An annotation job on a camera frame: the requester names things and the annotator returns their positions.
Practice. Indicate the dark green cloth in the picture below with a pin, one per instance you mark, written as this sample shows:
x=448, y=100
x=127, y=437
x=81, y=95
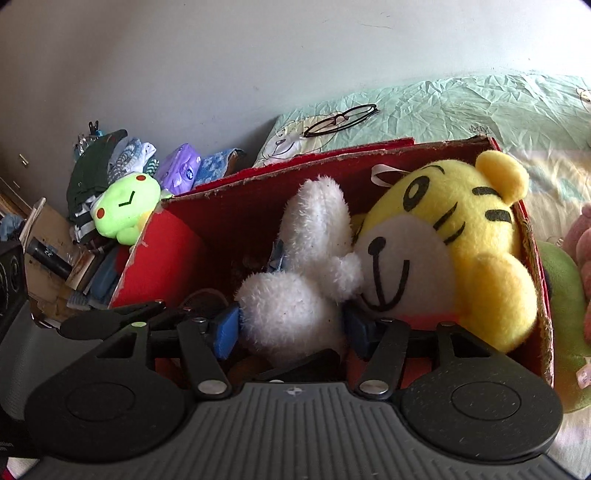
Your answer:
x=87, y=170

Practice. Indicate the pink plush toy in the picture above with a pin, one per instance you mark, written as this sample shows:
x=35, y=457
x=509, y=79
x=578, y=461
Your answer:
x=582, y=240

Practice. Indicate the white plush rabbit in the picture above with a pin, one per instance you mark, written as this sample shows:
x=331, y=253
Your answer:
x=286, y=304

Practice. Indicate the striped cloth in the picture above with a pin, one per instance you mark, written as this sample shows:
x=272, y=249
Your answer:
x=83, y=221

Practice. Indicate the blue white patterned cloth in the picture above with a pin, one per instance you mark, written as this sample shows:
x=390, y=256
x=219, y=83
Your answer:
x=134, y=154

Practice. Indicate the black clip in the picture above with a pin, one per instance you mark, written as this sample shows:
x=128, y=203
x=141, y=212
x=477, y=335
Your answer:
x=93, y=128

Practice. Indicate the green plush toy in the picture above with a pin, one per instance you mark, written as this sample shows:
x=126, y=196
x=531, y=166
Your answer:
x=568, y=295

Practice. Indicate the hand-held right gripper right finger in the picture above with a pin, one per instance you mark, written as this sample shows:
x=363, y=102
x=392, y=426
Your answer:
x=359, y=328

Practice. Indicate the purple plastic packet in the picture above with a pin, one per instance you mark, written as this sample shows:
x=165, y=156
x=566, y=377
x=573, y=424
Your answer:
x=181, y=168

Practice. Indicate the black frame glasses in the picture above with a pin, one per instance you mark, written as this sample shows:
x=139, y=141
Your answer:
x=341, y=119

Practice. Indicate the brown cardboard sheet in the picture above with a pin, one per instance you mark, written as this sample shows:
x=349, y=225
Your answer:
x=51, y=226

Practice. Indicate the light green plush frog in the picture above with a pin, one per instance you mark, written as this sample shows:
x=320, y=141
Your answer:
x=129, y=203

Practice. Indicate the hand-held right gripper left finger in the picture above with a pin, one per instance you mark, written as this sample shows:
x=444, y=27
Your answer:
x=227, y=333

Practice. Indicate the blue patterned packet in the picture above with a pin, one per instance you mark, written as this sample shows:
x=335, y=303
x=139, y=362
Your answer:
x=217, y=167

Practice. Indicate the yellow plush tiger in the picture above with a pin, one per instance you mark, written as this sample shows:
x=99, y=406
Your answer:
x=485, y=230

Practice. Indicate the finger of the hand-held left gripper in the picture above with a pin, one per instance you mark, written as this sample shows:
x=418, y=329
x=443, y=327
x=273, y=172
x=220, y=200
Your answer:
x=92, y=325
x=314, y=364

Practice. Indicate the red cardboard box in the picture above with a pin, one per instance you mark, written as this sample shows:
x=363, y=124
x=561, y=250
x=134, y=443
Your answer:
x=221, y=221

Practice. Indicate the black cylinder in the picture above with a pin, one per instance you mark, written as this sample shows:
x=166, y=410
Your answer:
x=46, y=256

